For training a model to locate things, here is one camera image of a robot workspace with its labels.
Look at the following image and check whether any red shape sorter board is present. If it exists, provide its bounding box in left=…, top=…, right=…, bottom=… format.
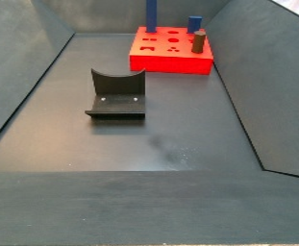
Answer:
left=129, top=26, right=214, bottom=75

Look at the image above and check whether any black curved cradle stand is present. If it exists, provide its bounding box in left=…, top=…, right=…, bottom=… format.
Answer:
left=85, top=70, right=146, bottom=118

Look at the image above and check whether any short blue rounded block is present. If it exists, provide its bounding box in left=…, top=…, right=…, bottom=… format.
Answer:
left=188, top=15, right=204, bottom=34

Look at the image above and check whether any tall blue rectangular block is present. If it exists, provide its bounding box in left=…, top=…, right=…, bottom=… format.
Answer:
left=148, top=0, right=157, bottom=33

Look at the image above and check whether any brown hexagonal peg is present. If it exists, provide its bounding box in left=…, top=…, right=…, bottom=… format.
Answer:
left=192, top=31, right=206, bottom=54

